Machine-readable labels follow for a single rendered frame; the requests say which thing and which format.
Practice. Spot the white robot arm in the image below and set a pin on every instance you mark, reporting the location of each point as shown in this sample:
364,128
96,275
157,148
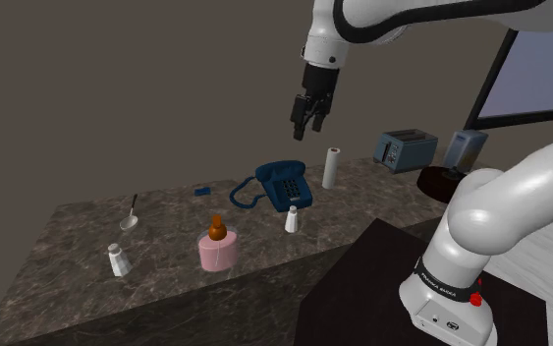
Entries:
496,211

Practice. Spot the blue grey toaster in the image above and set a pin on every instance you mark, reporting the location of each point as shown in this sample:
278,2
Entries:
405,149

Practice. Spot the white salt shaker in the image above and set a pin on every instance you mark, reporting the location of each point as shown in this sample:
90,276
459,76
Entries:
292,220
119,261

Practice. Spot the white paper towel roll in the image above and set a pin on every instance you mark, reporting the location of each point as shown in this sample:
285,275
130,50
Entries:
330,167

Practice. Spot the black framed window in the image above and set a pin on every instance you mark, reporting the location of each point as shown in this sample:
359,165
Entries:
534,76

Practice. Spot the dark round pan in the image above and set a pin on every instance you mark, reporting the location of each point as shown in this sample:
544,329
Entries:
436,184

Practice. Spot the dark robot stand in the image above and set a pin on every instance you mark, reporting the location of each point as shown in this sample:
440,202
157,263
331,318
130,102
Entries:
381,292

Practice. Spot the blue coffee machine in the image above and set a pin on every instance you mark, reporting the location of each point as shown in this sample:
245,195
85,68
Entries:
465,148

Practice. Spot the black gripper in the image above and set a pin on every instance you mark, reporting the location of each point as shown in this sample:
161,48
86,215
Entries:
320,81

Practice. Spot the small blue sponge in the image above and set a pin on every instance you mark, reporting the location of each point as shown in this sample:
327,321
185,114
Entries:
203,191

